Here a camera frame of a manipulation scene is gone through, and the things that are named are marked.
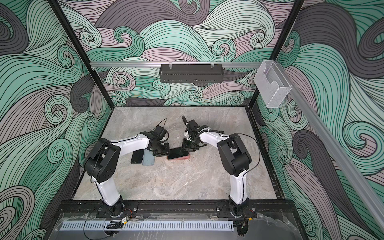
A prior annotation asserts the black phone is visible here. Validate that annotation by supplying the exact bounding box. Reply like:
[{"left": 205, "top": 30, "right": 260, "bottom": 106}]
[{"left": 167, "top": 147, "right": 189, "bottom": 158}]

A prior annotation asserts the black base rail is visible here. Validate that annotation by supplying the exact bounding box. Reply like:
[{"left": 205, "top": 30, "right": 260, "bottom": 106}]
[{"left": 58, "top": 200, "right": 296, "bottom": 219}]

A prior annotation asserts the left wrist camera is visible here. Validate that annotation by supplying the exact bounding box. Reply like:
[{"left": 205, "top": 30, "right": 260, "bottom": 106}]
[{"left": 153, "top": 125, "right": 168, "bottom": 141}]

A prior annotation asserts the light blue phone case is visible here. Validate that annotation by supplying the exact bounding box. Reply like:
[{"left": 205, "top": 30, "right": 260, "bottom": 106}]
[{"left": 142, "top": 149, "right": 155, "bottom": 166}]

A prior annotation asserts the dark blue phone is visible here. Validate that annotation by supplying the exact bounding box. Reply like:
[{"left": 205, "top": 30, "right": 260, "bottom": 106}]
[{"left": 131, "top": 149, "right": 145, "bottom": 164}]

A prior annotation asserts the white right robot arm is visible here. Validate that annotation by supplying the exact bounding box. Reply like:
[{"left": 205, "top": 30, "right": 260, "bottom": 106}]
[{"left": 182, "top": 116, "right": 252, "bottom": 217}]

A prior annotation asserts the right black corner post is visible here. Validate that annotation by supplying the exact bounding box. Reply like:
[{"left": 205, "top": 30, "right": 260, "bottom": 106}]
[{"left": 249, "top": 1, "right": 304, "bottom": 110}]

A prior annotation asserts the black corner frame post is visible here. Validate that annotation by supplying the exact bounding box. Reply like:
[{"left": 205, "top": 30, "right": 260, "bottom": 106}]
[{"left": 48, "top": 0, "right": 115, "bottom": 110}]

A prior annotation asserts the white slotted cable duct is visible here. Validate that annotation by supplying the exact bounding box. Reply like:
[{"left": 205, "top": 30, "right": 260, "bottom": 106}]
[{"left": 59, "top": 220, "right": 235, "bottom": 232}]

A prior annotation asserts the clear plastic wall bin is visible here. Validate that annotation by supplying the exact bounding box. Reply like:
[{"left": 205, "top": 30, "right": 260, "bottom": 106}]
[{"left": 254, "top": 61, "right": 292, "bottom": 109}]

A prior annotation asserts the black wall tray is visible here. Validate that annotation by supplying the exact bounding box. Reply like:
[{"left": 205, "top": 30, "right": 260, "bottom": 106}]
[{"left": 159, "top": 64, "right": 224, "bottom": 83}]

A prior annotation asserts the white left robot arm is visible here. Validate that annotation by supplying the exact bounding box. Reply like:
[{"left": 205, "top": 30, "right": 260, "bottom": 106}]
[{"left": 84, "top": 125, "right": 170, "bottom": 218}]

